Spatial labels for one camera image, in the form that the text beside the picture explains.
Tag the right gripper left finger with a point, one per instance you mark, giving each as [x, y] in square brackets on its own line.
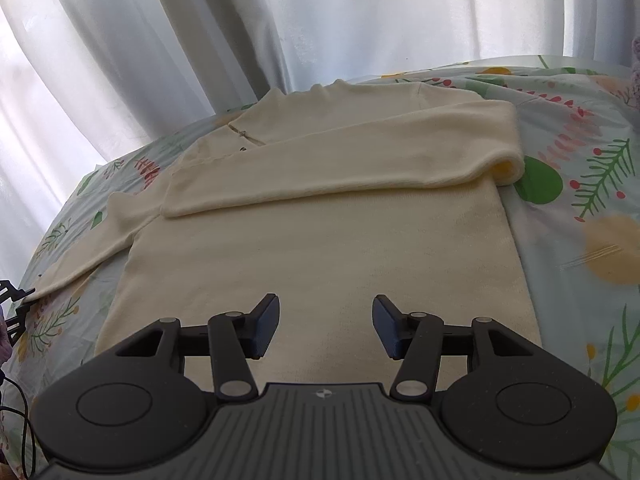
[229, 340]

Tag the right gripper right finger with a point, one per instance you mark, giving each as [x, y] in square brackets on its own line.
[419, 340]

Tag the cream knit sweater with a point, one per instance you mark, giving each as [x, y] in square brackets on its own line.
[327, 198]

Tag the floral light blue bedsheet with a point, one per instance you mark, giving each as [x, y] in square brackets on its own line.
[574, 216]

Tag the white sheer curtain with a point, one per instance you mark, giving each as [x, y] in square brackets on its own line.
[85, 81]

